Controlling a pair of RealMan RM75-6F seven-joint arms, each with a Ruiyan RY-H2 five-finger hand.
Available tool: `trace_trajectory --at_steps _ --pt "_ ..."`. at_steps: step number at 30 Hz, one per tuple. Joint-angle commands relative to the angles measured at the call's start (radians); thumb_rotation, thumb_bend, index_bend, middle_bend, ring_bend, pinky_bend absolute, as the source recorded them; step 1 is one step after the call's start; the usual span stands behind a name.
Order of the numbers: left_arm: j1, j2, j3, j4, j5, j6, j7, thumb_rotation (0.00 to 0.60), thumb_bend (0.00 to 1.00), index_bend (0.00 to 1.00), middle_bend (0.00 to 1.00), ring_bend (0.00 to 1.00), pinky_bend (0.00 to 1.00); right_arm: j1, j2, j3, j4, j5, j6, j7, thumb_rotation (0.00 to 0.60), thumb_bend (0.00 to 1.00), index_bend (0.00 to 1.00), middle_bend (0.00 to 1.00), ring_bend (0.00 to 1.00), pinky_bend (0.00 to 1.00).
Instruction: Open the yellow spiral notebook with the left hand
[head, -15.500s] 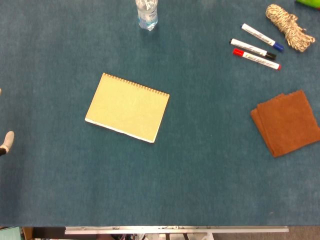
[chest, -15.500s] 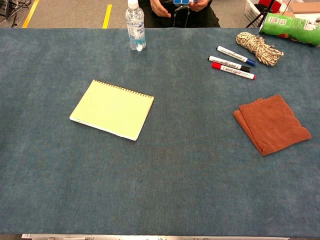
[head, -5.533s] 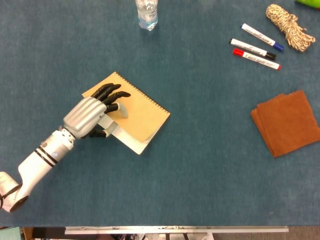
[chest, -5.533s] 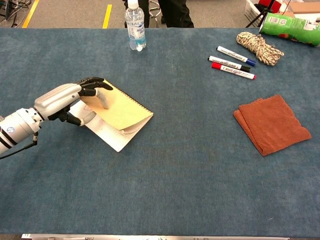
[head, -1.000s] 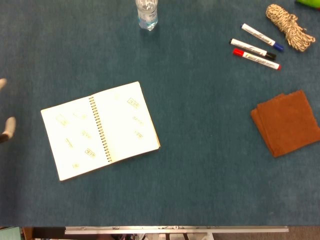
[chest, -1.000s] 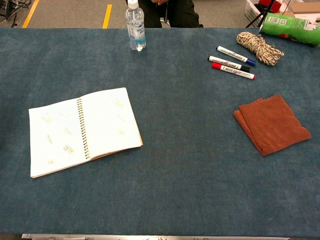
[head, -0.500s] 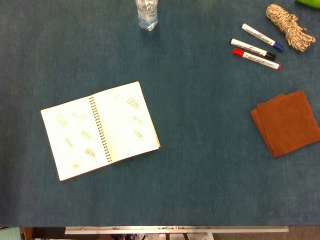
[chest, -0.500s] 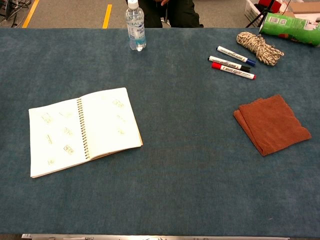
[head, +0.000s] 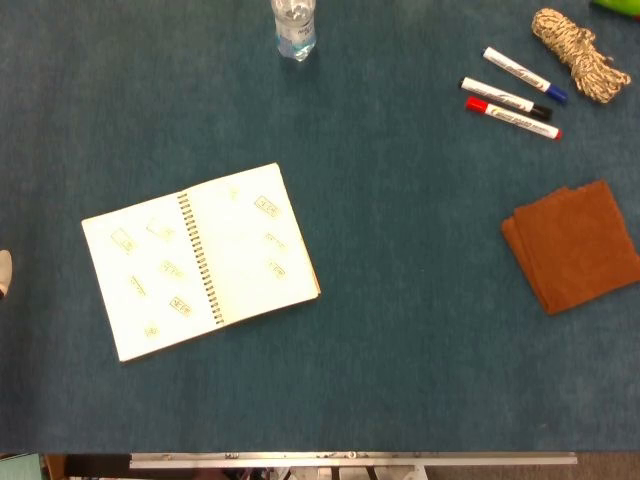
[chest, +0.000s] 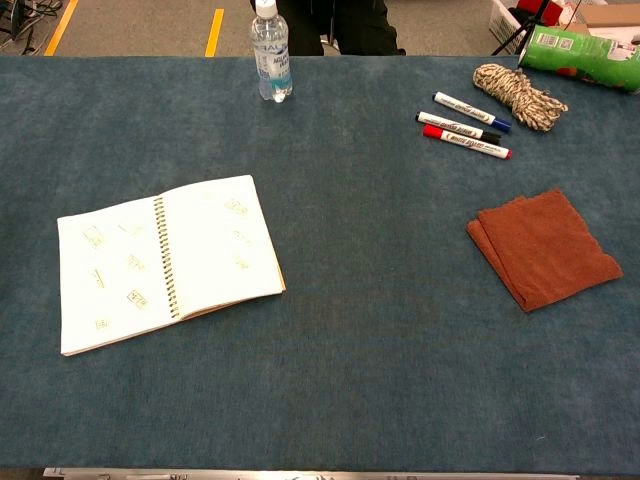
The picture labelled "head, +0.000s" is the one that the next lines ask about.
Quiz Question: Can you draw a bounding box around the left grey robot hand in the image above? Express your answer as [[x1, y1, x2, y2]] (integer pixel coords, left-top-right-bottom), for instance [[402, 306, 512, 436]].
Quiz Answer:
[[0, 249, 14, 300]]

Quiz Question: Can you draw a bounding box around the blue felt table cover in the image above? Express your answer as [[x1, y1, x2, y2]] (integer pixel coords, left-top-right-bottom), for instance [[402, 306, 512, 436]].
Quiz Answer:
[[0, 0, 640, 455]]

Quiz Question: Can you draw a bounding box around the teal box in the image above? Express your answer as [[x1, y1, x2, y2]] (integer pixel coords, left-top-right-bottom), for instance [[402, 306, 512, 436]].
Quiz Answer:
[[0, 452, 44, 480]]

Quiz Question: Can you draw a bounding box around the beige speckled rope bundle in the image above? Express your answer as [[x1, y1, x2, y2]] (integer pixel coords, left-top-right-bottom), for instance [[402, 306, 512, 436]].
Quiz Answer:
[[530, 7, 632, 105]]

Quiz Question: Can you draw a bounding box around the red cap whiteboard marker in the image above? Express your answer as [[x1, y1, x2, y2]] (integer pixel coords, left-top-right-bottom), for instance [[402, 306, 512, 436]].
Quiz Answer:
[[465, 96, 564, 142]]

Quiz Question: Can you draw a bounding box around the black cap whiteboard marker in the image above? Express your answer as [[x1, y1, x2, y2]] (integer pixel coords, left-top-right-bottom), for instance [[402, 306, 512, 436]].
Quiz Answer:
[[458, 76, 555, 122]]

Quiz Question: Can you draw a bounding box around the folded brown cloth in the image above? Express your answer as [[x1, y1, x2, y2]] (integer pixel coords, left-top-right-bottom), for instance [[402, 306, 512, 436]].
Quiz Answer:
[[500, 179, 640, 317]]

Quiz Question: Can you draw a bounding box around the brown cardboard box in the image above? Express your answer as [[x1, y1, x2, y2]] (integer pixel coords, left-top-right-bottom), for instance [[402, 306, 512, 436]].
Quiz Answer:
[[43, 453, 69, 480]]

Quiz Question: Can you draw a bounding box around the aluminium profile rail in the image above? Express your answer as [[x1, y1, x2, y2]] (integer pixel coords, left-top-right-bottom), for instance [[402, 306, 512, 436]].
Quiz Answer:
[[128, 451, 579, 470]]

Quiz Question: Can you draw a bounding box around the bright green object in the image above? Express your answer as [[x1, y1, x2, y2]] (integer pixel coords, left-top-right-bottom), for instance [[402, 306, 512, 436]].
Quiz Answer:
[[589, 0, 640, 21]]

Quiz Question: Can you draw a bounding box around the blue cap whiteboard marker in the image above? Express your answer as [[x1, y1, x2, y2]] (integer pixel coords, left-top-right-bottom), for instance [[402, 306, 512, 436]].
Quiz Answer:
[[481, 46, 569, 105]]

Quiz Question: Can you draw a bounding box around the kraft cover spiral notebook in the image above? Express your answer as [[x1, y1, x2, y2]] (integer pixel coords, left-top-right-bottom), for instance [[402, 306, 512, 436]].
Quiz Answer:
[[81, 161, 322, 363]]

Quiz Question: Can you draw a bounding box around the clear plastic water bottle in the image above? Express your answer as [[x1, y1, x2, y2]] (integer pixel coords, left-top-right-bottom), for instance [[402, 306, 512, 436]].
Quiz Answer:
[[270, 0, 318, 63]]

